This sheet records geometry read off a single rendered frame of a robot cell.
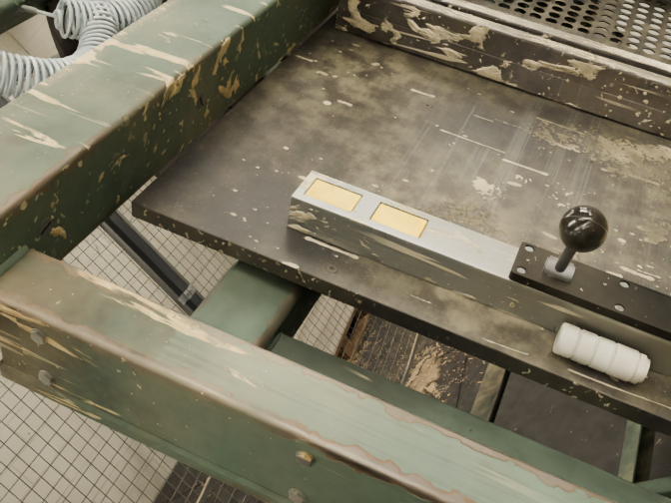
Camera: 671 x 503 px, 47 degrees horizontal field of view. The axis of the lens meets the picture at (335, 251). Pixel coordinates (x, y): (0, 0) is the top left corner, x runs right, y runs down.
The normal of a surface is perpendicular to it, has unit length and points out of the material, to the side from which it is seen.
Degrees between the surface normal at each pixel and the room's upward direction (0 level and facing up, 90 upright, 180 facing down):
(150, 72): 54
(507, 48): 90
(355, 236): 90
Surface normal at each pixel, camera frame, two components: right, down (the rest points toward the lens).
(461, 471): 0.14, -0.73
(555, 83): -0.39, 0.58
